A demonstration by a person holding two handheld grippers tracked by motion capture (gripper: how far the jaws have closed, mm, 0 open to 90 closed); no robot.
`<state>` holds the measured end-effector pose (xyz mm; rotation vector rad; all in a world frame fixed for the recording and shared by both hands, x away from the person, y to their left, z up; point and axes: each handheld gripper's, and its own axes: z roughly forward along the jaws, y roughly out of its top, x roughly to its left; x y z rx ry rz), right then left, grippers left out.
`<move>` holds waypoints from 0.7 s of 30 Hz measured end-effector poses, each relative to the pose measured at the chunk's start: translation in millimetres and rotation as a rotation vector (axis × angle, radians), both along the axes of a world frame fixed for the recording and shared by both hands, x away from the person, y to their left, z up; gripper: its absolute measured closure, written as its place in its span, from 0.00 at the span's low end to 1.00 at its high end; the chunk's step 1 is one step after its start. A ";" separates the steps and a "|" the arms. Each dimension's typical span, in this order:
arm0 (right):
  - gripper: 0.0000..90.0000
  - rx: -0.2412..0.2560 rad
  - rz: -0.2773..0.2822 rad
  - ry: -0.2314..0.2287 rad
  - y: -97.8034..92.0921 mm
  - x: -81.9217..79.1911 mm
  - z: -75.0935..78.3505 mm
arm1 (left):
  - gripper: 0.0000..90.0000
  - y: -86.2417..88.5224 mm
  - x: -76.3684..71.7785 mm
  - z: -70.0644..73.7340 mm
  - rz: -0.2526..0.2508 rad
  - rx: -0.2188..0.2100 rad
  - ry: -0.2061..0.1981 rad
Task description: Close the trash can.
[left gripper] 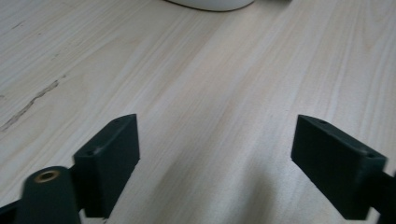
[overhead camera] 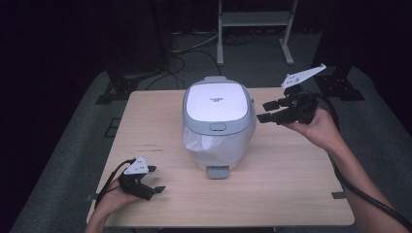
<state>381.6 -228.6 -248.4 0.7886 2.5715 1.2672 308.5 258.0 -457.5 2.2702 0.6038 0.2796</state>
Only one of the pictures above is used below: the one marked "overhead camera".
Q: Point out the white plastic trash bag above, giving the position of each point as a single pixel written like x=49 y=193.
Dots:
x=200 y=142

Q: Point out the person's right hand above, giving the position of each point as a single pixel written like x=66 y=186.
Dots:
x=324 y=129

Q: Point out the grey tape piece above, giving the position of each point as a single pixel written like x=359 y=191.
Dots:
x=339 y=195
x=91 y=197

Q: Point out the black stand base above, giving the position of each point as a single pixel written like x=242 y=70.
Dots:
x=343 y=89
x=120 y=87

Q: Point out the white metal stand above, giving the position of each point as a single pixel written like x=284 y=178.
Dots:
x=256 y=19

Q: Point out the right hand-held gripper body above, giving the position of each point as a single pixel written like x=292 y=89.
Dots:
x=299 y=106

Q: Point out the person's left hand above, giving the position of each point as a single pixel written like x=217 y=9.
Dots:
x=113 y=199

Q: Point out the white and grey pedal trash can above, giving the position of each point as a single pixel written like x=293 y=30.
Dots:
x=217 y=103

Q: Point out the floor outlet plate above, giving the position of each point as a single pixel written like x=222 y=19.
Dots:
x=112 y=127

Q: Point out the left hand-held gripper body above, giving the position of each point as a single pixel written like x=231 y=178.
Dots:
x=134 y=186

